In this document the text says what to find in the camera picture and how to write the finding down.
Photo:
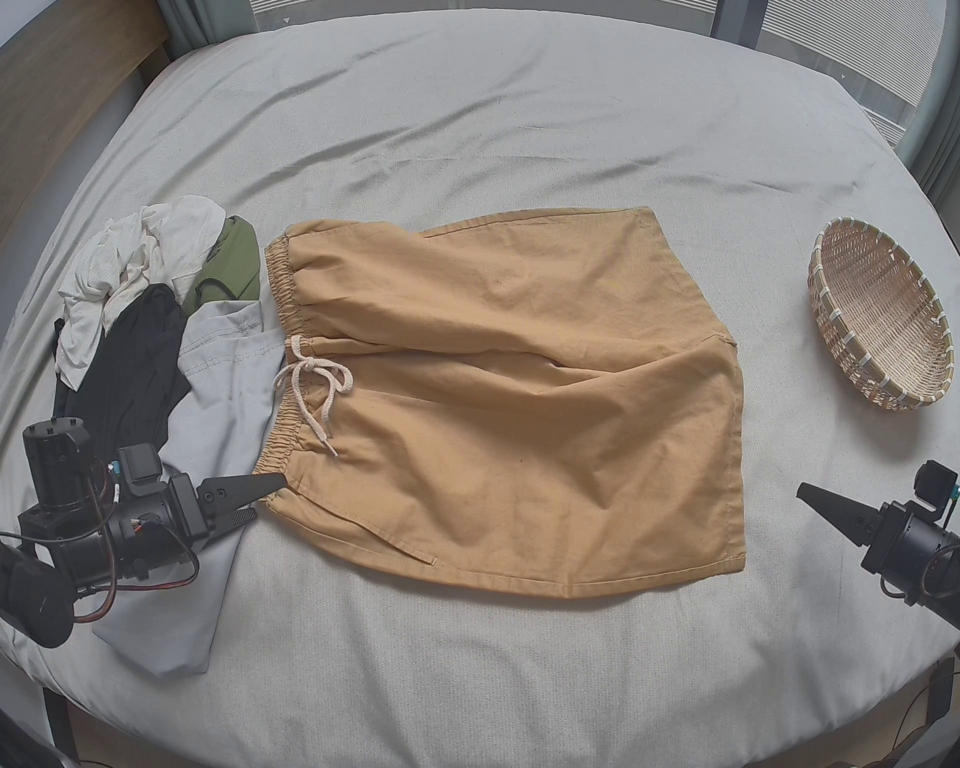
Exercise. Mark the black garment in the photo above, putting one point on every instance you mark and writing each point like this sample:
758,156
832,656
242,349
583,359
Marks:
127,375

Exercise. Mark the grey-green curtain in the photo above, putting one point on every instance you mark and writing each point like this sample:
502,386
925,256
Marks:
946,172
187,26

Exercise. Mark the tan shorts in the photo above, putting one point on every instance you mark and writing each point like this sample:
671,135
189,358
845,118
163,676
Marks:
525,390

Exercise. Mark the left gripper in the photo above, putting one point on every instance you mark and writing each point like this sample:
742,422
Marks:
127,555

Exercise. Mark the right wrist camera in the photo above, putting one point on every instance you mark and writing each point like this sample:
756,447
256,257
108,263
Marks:
936,487

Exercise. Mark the round woven basket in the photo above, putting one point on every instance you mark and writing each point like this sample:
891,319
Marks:
877,300

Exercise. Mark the pale blue garment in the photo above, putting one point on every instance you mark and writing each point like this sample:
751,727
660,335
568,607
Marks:
217,375

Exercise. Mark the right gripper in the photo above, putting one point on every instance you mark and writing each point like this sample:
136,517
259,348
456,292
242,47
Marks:
900,547

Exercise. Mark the green garment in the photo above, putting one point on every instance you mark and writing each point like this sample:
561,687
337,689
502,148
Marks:
236,262

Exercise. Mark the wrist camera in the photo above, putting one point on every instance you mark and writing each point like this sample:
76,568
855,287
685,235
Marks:
936,487
139,469

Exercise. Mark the white garment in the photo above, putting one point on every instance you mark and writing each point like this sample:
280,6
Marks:
172,232

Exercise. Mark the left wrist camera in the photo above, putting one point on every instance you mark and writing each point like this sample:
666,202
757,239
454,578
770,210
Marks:
139,469

